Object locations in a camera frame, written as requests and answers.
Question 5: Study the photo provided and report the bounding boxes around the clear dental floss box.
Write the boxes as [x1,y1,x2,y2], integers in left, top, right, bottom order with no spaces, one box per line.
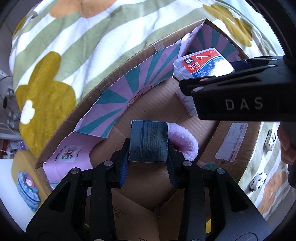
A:
[172,47,235,116]

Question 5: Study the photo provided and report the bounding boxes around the small blue carton box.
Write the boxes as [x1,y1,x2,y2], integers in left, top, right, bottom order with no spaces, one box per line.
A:
[129,120,169,164]

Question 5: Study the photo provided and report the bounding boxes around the white black patterned small box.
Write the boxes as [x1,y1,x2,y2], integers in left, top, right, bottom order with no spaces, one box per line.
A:
[264,129,276,151]

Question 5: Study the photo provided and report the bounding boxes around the person's right hand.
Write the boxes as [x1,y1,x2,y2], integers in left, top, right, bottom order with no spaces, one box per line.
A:
[277,123,296,165]

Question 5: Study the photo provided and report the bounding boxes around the open cardboard box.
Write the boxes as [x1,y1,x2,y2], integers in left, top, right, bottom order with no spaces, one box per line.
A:
[36,19,260,240]

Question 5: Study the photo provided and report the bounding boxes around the yellow box with blue sticker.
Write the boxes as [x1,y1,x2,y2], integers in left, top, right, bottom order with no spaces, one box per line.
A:
[11,150,51,212]

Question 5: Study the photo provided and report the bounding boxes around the pink fluffy scrunchie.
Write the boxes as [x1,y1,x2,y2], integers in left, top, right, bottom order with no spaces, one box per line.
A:
[168,123,199,162]

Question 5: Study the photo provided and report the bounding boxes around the floral striped green blanket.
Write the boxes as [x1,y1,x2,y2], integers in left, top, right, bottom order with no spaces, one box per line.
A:
[9,0,290,220]

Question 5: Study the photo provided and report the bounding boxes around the wire fan on floor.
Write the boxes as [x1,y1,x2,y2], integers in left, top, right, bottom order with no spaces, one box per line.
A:
[1,75,21,131]

